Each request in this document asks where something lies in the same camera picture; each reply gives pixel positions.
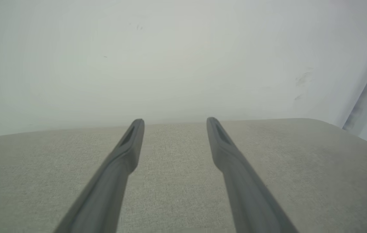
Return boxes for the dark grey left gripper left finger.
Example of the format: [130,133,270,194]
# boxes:
[53,118,145,233]

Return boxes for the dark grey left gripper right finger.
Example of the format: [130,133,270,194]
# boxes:
[206,117,299,233]

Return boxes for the grey fabric sofa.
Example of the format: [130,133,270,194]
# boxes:
[0,118,367,233]

